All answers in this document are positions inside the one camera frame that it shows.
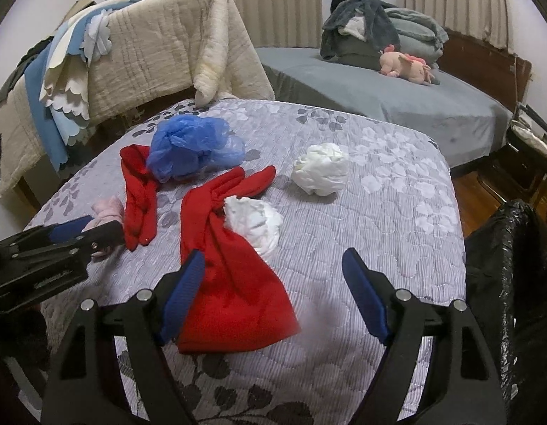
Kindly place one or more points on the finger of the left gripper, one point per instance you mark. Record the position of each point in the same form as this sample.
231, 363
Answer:
68, 230
88, 242

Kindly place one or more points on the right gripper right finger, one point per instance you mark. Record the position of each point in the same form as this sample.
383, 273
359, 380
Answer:
398, 320

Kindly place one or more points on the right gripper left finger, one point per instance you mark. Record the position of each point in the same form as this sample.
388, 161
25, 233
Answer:
150, 319

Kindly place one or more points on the long red sock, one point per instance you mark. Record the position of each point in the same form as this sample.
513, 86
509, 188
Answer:
241, 304

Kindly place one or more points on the blue plastic bag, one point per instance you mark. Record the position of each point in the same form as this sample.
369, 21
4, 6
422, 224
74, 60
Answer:
187, 144

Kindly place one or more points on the black trash bag bin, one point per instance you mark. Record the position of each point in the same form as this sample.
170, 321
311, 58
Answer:
506, 289

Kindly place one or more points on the light pink sock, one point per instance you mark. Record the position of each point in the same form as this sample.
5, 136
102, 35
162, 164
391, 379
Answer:
106, 211

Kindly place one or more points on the small red sock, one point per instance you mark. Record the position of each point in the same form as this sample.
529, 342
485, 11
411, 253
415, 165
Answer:
140, 219

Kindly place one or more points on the grey floral quilted cover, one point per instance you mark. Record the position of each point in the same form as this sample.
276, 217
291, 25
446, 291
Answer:
398, 209

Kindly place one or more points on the blue white scalloped cloths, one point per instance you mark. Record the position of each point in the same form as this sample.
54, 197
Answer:
57, 80

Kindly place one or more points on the black folding chair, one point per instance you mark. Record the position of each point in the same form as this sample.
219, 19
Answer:
518, 170

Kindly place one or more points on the grey bed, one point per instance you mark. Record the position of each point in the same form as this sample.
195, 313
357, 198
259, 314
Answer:
466, 123

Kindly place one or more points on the beige quilted blanket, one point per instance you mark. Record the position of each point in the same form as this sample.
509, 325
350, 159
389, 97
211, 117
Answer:
160, 47

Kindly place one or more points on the pink plush toy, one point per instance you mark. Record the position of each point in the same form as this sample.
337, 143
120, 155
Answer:
396, 64

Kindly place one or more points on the dark wooden headboard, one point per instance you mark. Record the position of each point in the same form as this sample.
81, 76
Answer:
498, 73

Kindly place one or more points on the grey folded blankets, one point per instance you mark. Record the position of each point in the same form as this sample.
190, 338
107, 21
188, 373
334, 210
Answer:
420, 35

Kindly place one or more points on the dark green folded clothes pile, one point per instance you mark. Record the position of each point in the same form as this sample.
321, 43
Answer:
357, 33

